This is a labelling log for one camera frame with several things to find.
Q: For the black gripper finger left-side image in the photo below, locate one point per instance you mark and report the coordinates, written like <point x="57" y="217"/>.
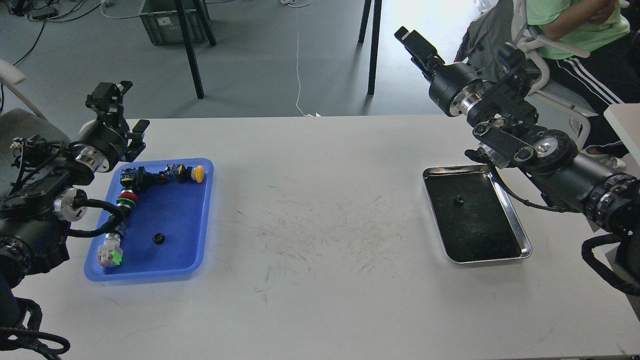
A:
<point x="420" y="47"/>

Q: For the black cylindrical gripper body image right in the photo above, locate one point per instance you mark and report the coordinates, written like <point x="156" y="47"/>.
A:
<point x="448" y="82"/>

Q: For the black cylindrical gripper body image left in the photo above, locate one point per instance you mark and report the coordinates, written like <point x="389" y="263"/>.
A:
<point x="98" y="147"/>

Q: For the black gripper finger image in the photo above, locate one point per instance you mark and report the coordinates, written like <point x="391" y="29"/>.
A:
<point x="106" y="100"/>
<point x="136" y="137"/>

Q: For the blue plastic tray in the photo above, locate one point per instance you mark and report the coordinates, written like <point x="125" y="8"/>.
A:
<point x="179" y="211"/>

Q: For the silver metal tray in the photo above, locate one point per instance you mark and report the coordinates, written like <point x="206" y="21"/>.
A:
<point x="486" y="229"/>

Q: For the grey backpack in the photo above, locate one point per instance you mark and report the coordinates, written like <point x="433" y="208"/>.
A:
<point x="485" y="36"/>

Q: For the red and green push buttons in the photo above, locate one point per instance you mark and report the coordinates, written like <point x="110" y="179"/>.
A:
<point x="127" y="199"/>

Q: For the black table leg right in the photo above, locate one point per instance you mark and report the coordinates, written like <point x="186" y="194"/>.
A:
<point x="372" y="10"/>

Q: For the grey plastic crate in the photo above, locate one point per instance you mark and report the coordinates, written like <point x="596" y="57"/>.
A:
<point x="161" y="22"/>

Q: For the white office chair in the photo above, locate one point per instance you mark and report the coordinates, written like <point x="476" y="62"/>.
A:
<point x="544" y="89"/>

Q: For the seated person green shirt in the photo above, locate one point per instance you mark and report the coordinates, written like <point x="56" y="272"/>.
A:
<point x="608" y="76"/>

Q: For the black connector switch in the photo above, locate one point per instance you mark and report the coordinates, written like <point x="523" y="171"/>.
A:
<point x="137" y="179"/>

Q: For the yellow push button switch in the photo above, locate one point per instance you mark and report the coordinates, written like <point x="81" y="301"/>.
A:
<point x="180" y="173"/>

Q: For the blue black small switch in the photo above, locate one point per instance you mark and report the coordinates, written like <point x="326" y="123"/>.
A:
<point x="122" y="228"/>

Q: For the white green square switch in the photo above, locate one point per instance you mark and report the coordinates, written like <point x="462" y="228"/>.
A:
<point x="109" y="254"/>

